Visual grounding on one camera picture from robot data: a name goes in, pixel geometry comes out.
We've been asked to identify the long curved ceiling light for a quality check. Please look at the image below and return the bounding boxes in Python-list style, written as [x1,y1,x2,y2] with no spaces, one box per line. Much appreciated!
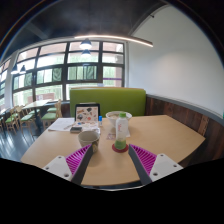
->
[73,34,154,48]

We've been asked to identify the white flower-print mug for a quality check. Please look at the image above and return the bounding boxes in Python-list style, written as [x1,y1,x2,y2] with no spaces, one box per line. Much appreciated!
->
[77,130,101,154]

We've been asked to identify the black pendant lamps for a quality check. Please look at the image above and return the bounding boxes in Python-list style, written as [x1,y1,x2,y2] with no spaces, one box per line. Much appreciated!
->
[10,38,93,75]

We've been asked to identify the wooden dining table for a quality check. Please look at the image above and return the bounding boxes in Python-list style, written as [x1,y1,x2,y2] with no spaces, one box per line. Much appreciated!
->
[22,99,51,128]

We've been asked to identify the white printed paper sheets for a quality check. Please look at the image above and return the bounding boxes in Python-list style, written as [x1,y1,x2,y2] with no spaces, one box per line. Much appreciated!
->
[47,117,76,132]

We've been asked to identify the white ceramic bowl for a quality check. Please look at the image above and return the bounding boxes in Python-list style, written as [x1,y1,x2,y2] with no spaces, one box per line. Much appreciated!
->
[105,110,133,128]

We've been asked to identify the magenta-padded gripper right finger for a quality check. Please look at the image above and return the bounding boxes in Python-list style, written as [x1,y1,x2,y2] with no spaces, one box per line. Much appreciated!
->
[127,143,184,186]

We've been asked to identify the green upholstered bench backrest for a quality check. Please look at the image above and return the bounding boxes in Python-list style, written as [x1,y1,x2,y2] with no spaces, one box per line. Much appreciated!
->
[69,87,147,118]

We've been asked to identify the colourful sticker sheet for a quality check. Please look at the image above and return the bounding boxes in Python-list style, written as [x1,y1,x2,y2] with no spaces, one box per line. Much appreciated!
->
[71,120,101,133]

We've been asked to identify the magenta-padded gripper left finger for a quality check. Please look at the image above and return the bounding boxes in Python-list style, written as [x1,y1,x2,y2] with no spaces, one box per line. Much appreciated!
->
[42,143,95,186]

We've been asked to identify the clear green-capped drink bottle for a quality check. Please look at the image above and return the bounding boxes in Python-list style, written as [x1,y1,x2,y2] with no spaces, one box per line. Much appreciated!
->
[114,112,130,151]

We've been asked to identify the black-framed window wall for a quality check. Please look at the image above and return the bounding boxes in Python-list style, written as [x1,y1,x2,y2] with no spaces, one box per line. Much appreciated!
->
[0,40,126,108]

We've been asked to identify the small black box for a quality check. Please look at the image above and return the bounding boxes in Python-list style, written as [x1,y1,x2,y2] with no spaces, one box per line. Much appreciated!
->
[69,125,83,134]

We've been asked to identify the wooden chairs with green seats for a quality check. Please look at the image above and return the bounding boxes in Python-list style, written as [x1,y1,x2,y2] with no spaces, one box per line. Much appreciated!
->
[0,99,64,134]

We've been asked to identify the flat round red coaster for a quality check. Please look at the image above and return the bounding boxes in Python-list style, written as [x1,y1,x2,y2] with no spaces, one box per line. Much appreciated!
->
[111,143,130,154]

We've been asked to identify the black tablet with stickers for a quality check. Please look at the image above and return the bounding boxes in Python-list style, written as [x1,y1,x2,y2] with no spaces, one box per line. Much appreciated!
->
[73,103,101,124]

